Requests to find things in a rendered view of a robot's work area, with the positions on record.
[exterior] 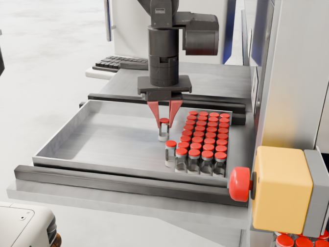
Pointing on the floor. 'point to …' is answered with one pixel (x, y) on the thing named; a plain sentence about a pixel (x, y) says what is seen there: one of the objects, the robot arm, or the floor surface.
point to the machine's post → (293, 80)
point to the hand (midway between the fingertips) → (164, 123)
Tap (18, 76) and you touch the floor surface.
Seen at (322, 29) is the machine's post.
